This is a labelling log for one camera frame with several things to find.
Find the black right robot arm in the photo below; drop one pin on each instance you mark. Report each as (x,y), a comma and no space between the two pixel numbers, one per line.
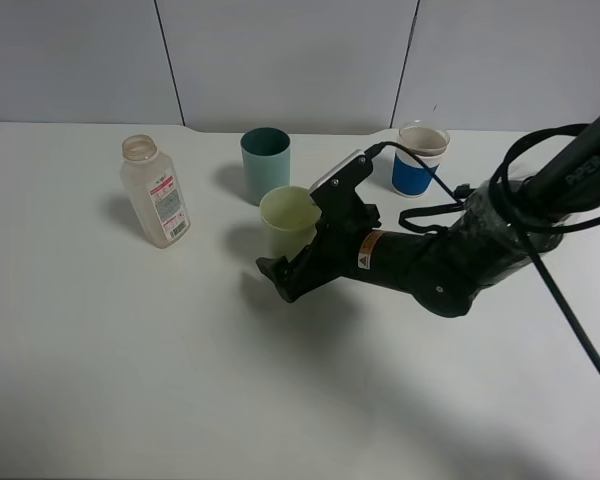
(513,218)

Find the clear plastic drink bottle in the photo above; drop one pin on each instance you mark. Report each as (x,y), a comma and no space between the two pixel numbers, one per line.
(150,181)

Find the teal plastic cup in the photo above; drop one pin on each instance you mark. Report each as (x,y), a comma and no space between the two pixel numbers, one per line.
(266,154)

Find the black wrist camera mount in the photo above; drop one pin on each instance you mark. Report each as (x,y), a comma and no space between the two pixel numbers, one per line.
(335,194)

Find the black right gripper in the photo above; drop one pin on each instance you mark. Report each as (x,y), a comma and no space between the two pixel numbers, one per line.
(328,257)

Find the pale green plastic cup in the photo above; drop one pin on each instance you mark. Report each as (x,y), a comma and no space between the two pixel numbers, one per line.
(289,217)

